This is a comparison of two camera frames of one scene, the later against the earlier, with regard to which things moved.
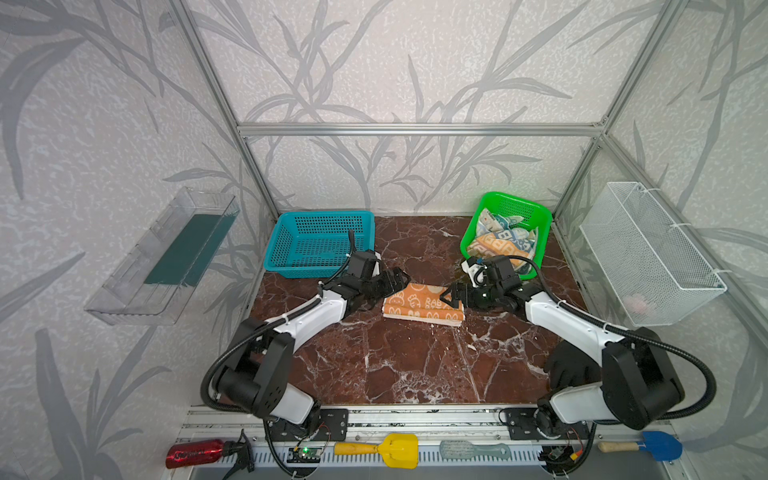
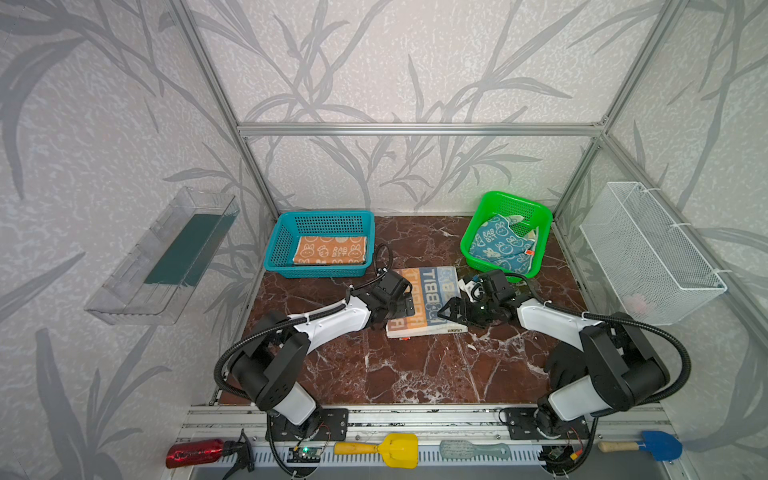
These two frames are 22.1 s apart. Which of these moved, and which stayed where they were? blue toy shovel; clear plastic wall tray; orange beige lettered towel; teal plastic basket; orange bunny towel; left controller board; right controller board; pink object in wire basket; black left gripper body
Moved: orange bunny towel; orange beige lettered towel; black left gripper body
Stayed: right controller board; clear plastic wall tray; pink object in wire basket; left controller board; teal plastic basket; blue toy shovel
